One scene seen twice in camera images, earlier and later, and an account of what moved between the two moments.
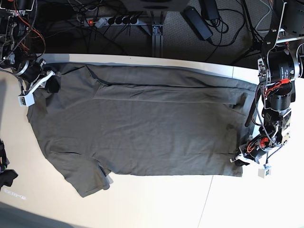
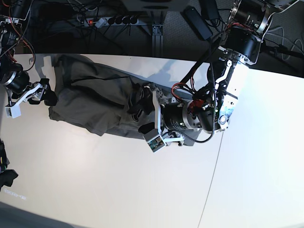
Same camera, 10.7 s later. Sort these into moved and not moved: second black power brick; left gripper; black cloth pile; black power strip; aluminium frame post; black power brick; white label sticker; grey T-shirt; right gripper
Moved: grey T-shirt; left gripper; right gripper
Not moved: black power strip; white label sticker; black power brick; second black power brick; aluminium frame post; black cloth pile
